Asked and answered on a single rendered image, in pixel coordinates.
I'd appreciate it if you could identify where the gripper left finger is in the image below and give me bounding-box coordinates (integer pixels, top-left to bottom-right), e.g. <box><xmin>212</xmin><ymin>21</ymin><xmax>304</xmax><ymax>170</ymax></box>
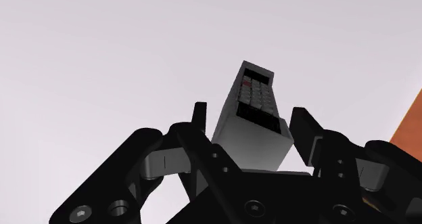
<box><xmin>48</xmin><ymin>101</ymin><xmax>245</xmax><ymax>224</ymax></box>

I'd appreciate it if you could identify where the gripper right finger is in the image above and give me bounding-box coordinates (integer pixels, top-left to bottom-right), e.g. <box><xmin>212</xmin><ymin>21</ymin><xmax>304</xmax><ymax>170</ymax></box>
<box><xmin>289</xmin><ymin>106</ymin><xmax>422</xmax><ymax>224</ymax></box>

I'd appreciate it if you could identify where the grey remote control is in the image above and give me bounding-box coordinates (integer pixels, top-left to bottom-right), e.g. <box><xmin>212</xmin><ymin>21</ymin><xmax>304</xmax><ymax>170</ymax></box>
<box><xmin>211</xmin><ymin>60</ymin><xmax>295</xmax><ymax>172</ymax></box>

